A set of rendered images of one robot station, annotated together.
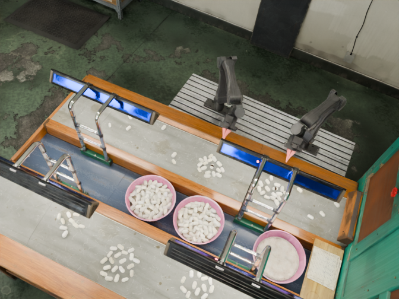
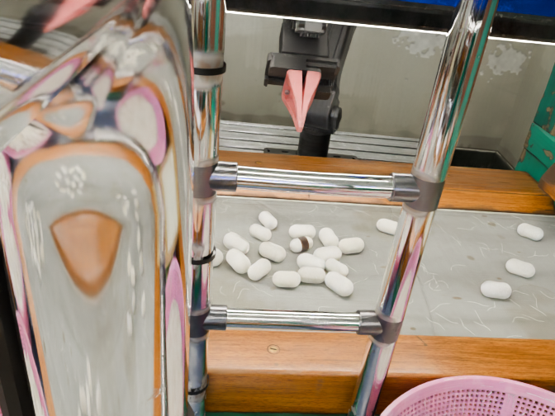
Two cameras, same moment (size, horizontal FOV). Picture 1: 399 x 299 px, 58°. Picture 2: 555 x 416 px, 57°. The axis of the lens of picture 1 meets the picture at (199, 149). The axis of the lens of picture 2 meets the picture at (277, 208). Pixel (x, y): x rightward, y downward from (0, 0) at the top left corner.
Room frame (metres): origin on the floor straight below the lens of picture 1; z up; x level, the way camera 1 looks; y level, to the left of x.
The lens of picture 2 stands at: (0.51, -0.19, 1.11)
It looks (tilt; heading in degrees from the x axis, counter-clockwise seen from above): 30 degrees down; 335
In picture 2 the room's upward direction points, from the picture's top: 7 degrees clockwise
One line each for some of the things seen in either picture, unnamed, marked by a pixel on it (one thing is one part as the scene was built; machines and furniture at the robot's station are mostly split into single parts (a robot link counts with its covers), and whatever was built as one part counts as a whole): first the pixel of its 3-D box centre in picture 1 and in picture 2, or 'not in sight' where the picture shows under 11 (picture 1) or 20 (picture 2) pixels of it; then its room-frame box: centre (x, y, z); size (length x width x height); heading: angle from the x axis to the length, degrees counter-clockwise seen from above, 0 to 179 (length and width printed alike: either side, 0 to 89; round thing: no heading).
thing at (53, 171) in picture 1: (53, 183); not in sight; (0.76, 0.68, 0.90); 0.20 x 0.19 x 0.45; 73
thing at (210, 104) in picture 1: (219, 104); not in sight; (1.58, -0.09, 0.71); 0.20 x 0.07 x 0.08; 70
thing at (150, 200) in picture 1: (151, 201); not in sight; (0.82, 0.22, 0.72); 0.24 x 0.24 x 0.06
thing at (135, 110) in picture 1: (103, 94); not in sight; (1.21, 0.54, 1.08); 0.62 x 0.08 x 0.07; 73
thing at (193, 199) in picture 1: (198, 222); not in sight; (0.74, -0.05, 0.72); 0.27 x 0.27 x 0.10
